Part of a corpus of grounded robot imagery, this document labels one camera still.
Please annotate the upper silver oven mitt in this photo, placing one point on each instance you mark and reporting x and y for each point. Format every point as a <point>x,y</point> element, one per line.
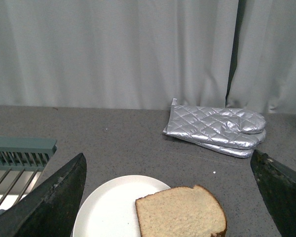
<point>225,127</point>

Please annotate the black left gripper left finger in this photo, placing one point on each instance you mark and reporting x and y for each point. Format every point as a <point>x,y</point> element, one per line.
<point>51,208</point>

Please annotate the grey curtain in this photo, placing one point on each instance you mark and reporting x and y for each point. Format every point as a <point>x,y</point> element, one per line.
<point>265,75</point>
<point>129,54</point>

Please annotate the silver oven mitt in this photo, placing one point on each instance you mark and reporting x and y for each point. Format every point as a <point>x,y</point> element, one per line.
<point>238,153</point>
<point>225,127</point>

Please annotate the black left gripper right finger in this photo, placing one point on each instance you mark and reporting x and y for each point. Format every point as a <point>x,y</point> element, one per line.
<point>277,186</point>

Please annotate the lower silver oven mitt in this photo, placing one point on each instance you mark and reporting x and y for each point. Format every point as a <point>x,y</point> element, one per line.
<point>238,153</point>

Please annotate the slice of bread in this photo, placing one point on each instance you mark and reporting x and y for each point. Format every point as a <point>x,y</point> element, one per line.
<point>181,212</point>

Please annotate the right grey curtain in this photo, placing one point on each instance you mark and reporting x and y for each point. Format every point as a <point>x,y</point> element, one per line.
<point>265,75</point>

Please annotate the grey-green dish rack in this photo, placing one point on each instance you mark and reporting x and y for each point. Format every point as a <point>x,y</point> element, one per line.
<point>22,160</point>

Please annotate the left grey curtain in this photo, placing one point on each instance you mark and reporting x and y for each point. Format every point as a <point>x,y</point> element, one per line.
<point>129,54</point>

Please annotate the white round plate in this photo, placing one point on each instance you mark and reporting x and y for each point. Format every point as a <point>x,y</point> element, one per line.
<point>109,211</point>

